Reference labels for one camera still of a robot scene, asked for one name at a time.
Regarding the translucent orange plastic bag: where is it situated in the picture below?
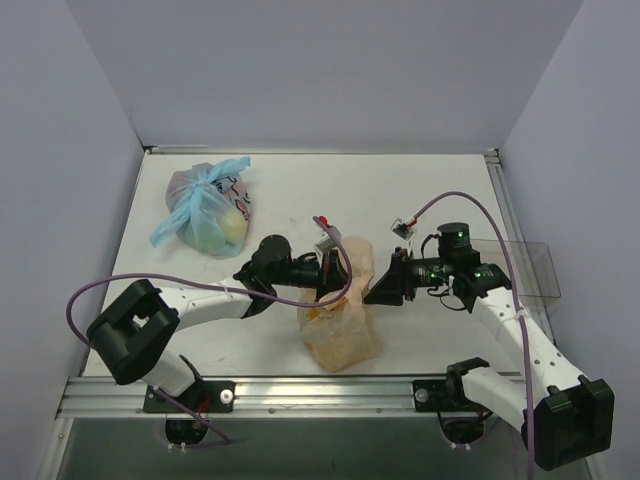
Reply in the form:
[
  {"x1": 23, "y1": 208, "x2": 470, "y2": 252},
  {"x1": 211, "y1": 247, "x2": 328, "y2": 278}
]
[{"x1": 297, "y1": 236, "x2": 382, "y2": 373}]

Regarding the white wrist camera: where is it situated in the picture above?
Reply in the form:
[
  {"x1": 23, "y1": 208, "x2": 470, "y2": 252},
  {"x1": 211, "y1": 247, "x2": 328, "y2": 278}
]
[
  {"x1": 390, "y1": 216, "x2": 417, "y2": 252},
  {"x1": 313, "y1": 215, "x2": 342, "y2": 256}
]

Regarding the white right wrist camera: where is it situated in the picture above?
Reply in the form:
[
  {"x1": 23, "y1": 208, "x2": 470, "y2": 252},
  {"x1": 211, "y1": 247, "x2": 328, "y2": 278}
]
[{"x1": 390, "y1": 216, "x2": 417, "y2": 252}]

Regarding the clear acrylic box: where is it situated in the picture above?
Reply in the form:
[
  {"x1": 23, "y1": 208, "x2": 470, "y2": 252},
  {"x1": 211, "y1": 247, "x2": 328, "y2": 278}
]
[{"x1": 471, "y1": 238, "x2": 561, "y2": 302}]

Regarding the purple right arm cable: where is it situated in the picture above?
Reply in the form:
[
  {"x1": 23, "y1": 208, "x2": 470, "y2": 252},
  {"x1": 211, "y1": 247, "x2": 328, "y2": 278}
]
[{"x1": 410, "y1": 191, "x2": 536, "y2": 471}]

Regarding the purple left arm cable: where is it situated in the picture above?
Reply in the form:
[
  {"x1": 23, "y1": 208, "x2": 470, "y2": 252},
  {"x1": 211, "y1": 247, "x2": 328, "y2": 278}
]
[{"x1": 65, "y1": 215, "x2": 354, "y2": 449}]

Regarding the aluminium front rail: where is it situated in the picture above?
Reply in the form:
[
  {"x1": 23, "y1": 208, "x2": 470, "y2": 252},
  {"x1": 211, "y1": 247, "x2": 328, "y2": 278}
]
[{"x1": 57, "y1": 375, "x2": 474, "y2": 420}]

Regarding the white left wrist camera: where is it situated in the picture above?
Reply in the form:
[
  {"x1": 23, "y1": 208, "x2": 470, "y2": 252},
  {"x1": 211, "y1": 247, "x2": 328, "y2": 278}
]
[{"x1": 313, "y1": 215, "x2": 342, "y2": 256}]

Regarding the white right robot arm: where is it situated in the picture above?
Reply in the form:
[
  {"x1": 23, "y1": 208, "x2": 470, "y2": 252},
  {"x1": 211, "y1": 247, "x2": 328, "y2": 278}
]
[{"x1": 364, "y1": 222, "x2": 615, "y2": 471}]

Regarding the blue tied plastic bag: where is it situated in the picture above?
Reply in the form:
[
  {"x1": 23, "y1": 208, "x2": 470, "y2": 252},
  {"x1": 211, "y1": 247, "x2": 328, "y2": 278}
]
[{"x1": 149, "y1": 156, "x2": 252, "y2": 257}]

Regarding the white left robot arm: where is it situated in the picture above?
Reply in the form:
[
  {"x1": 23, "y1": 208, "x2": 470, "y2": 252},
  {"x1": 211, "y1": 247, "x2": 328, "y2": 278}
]
[{"x1": 86, "y1": 235, "x2": 353, "y2": 411}]

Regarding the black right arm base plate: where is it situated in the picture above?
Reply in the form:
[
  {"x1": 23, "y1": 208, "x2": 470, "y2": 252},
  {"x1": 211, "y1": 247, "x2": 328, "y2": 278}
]
[{"x1": 411, "y1": 378, "x2": 489, "y2": 414}]

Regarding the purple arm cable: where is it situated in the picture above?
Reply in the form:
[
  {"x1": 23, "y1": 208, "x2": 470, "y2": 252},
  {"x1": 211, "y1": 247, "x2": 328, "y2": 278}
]
[
  {"x1": 410, "y1": 191, "x2": 536, "y2": 471},
  {"x1": 65, "y1": 215, "x2": 354, "y2": 449}
]

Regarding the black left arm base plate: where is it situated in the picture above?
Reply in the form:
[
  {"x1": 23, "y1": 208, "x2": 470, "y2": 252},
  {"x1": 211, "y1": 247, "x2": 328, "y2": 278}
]
[{"x1": 142, "y1": 380, "x2": 236, "y2": 414}]

